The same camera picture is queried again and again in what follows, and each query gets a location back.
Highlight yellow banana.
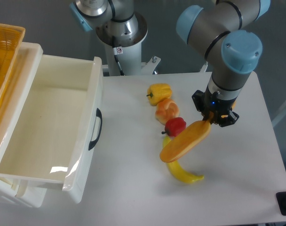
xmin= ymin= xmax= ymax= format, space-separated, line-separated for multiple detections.
xmin=162 ymin=136 xmax=205 ymax=185

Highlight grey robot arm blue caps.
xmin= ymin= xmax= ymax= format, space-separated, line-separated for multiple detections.
xmin=176 ymin=0 xmax=270 ymax=127

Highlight black cable on pedestal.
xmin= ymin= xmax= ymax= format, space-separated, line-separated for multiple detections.
xmin=111 ymin=35 xmax=126 ymax=76

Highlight black device at edge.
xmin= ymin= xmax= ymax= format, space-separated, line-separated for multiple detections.
xmin=276 ymin=192 xmax=286 ymax=216

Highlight yellow bell pepper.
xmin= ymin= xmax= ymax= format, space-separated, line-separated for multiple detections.
xmin=146 ymin=83 xmax=173 ymax=106

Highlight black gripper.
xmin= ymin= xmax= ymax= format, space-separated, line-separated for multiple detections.
xmin=192 ymin=89 xmax=239 ymax=127

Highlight long orange bread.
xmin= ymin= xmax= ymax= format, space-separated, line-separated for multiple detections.
xmin=159 ymin=120 xmax=211 ymax=163

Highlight round braided bread roll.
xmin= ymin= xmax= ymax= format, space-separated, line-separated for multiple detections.
xmin=155 ymin=98 xmax=180 ymax=125

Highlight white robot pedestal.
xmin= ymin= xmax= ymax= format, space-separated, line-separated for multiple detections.
xmin=104 ymin=43 xmax=161 ymax=76

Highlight white drawer cabinet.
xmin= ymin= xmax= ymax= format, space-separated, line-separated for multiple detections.
xmin=0 ymin=42 xmax=48 ymax=208

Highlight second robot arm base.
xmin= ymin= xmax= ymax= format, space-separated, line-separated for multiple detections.
xmin=69 ymin=0 xmax=148 ymax=47

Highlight red bell pepper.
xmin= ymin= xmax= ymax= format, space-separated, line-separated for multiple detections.
xmin=161 ymin=117 xmax=187 ymax=137

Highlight orange plastic basket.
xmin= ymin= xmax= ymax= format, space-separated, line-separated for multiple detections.
xmin=0 ymin=23 xmax=25 ymax=107

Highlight black drawer handle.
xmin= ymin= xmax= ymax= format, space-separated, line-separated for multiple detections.
xmin=88 ymin=108 xmax=103 ymax=151

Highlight open upper white drawer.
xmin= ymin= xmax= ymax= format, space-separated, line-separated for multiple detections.
xmin=0 ymin=55 xmax=103 ymax=203

